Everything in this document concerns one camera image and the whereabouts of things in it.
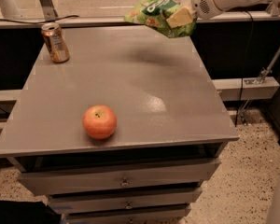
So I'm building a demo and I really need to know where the grey drawer cabinet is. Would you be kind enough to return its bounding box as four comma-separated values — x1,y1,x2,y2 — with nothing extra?
0,26,238,224

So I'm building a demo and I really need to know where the black cable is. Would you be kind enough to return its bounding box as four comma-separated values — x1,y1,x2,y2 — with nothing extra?
0,14,80,25

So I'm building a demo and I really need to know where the orange soda can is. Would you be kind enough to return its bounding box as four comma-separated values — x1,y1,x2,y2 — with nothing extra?
41,22,70,63

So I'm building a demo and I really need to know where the red apple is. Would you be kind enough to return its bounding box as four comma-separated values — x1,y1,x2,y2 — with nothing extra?
82,105,117,140

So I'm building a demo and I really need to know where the green rice chip bag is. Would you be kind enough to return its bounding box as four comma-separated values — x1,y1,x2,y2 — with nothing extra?
124,0,197,38

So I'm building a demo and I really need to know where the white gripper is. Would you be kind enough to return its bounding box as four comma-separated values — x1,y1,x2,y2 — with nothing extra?
166,0,258,28

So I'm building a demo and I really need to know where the metal rail frame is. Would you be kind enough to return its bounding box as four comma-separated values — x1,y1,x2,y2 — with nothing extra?
0,0,280,30

